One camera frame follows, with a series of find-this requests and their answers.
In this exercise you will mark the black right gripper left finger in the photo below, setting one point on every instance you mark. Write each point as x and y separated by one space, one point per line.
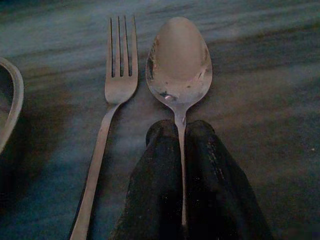
155 187

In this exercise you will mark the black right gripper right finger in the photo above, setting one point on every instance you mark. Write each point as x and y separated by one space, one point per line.
215 195

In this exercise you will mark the steel spoon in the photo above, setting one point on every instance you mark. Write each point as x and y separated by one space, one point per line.
178 62

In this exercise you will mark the steel fork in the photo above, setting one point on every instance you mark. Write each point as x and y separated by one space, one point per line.
120 87

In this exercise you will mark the round steel plate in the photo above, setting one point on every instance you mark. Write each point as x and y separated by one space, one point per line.
18 100

